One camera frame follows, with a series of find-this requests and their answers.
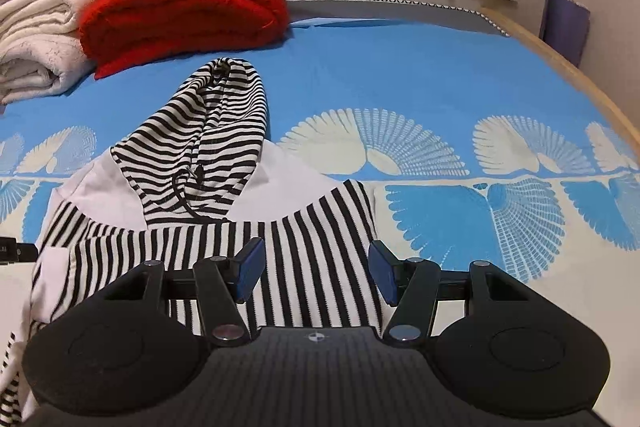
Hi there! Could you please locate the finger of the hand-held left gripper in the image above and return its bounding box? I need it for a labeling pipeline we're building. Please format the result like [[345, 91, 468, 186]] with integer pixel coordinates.
[[0, 237, 39, 264]]

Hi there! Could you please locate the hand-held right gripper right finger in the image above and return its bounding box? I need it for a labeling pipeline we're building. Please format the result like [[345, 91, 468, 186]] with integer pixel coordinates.
[[368, 240, 537, 349]]

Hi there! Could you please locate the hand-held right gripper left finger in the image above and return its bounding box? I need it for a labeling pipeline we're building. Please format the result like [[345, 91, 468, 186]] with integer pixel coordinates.
[[102, 237, 265, 349]]

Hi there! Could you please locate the black white striped hoodie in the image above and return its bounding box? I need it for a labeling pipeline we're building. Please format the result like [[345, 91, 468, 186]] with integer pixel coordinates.
[[0, 57, 388, 425]]

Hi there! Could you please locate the white fleece folded blanket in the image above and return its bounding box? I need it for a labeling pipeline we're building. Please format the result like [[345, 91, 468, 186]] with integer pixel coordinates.
[[0, 29, 98, 104]]

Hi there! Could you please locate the blue printed bed sheet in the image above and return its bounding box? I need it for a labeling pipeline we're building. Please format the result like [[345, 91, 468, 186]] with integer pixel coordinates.
[[0, 17, 640, 303]]

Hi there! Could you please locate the cream folded blanket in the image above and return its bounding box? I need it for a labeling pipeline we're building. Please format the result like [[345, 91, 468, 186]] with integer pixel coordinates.
[[0, 0, 98, 52]]

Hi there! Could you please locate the grey trimmed mattress pad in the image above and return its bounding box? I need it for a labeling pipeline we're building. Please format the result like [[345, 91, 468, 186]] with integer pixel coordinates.
[[286, 0, 512, 38]]

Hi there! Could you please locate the red folded blanket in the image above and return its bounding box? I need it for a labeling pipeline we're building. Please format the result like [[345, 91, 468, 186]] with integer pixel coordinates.
[[79, 0, 291, 80]]

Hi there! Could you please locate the purple board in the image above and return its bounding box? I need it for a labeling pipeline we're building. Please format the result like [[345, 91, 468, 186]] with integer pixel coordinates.
[[539, 0, 591, 68]]

